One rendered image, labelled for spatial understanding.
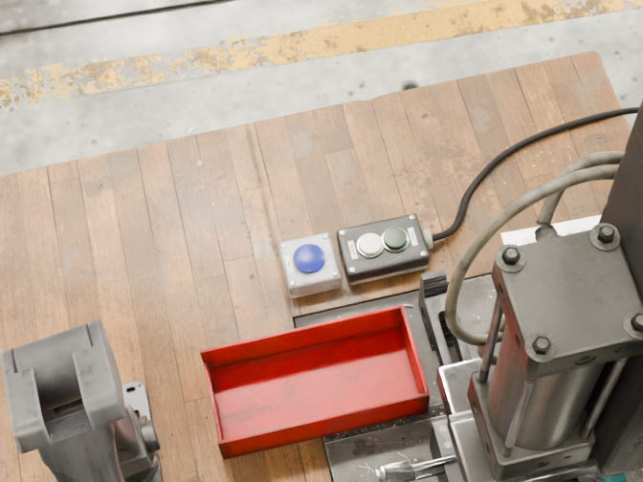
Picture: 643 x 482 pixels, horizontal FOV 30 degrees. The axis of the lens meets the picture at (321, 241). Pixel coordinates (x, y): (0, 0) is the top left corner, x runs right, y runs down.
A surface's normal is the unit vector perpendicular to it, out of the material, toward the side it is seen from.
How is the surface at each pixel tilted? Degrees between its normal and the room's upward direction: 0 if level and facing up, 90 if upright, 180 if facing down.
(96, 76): 0
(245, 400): 0
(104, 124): 0
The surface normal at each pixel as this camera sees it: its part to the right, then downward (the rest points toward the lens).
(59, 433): -0.28, -0.92
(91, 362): -0.16, -0.74
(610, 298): -0.04, -0.47
